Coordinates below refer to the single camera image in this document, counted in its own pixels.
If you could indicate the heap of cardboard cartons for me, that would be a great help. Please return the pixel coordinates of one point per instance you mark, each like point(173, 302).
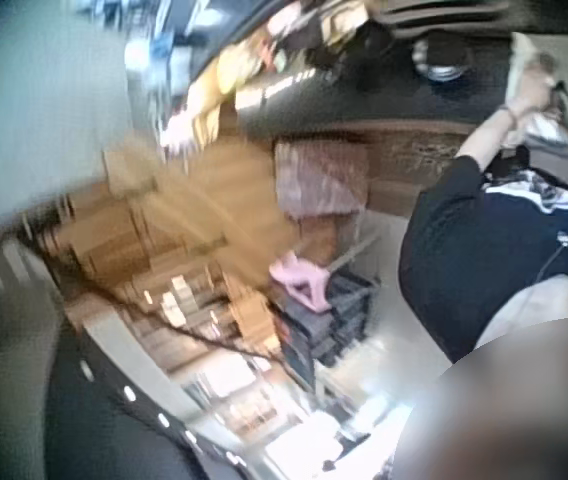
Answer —
point(174, 235)

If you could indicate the yellow bag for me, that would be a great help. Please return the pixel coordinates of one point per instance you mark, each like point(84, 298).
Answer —
point(209, 100)

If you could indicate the black counter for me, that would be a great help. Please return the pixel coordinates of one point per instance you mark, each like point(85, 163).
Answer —
point(364, 100)

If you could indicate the person's left hand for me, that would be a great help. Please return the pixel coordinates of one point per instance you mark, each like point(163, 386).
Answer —
point(531, 90)

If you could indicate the white cloth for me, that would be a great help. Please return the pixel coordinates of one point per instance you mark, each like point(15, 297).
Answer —
point(523, 55)

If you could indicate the brown woven sack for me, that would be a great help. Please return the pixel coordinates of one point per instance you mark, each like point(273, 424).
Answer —
point(321, 175)

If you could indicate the stack of black plastic crates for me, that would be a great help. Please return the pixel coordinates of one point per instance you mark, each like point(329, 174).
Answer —
point(336, 315)

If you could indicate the round metal pot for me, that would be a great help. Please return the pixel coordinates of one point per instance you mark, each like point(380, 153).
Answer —
point(441, 59)

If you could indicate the person's left fingers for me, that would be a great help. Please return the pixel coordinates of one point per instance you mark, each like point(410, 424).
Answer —
point(548, 80)

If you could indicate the pink plastic stool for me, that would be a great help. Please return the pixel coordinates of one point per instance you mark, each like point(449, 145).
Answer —
point(303, 282)

